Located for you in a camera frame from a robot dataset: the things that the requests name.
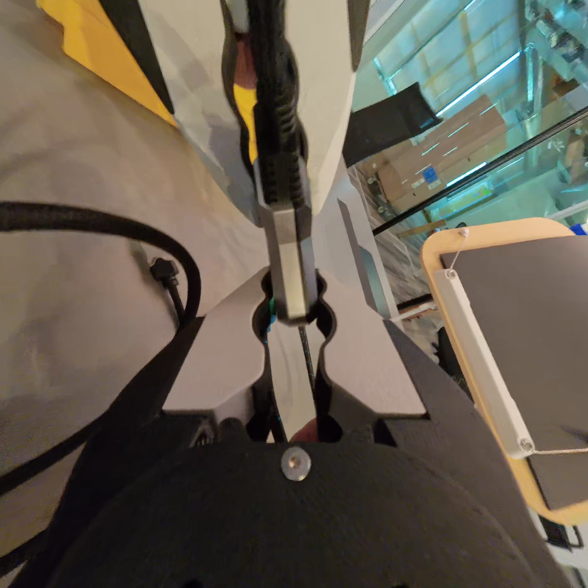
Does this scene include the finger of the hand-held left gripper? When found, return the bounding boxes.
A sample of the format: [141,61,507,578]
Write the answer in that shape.
[285,0,364,217]
[137,0,266,227]

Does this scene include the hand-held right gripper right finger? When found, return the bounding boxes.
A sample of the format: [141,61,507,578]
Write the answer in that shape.
[315,269,426,432]

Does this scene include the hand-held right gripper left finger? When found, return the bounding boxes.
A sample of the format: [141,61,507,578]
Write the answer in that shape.
[163,267,278,430]

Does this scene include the yellow plastic bin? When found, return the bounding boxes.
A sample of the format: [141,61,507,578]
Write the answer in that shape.
[37,0,259,162]

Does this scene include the thin braided HDMI cable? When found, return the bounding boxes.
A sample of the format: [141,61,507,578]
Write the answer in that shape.
[263,296,320,442]

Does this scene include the black switch lead cable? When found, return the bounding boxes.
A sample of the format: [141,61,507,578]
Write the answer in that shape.
[0,0,320,497]

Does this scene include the wood-framed portable monitor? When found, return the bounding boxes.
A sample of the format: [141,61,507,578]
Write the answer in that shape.
[422,218,588,526]

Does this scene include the person's left hand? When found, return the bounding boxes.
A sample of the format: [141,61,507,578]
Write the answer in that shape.
[233,39,258,90]

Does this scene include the black standing panel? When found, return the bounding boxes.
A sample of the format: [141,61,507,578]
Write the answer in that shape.
[344,83,444,168]

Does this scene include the white monitor stand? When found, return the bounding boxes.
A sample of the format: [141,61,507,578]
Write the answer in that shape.
[434,269,536,460]

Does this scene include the cardboard boxes on cart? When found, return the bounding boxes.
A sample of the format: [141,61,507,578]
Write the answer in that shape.
[374,94,506,207]

